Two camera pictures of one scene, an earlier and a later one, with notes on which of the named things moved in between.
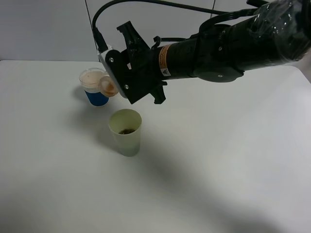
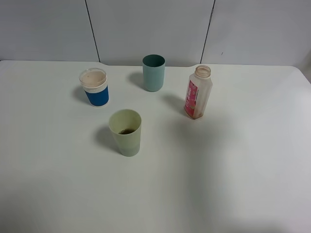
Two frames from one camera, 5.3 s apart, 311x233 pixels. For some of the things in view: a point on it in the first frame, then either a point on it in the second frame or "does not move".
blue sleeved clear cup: (90, 79) does not move
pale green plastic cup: (125, 125) does not move
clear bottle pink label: (108, 86) to (198, 92)
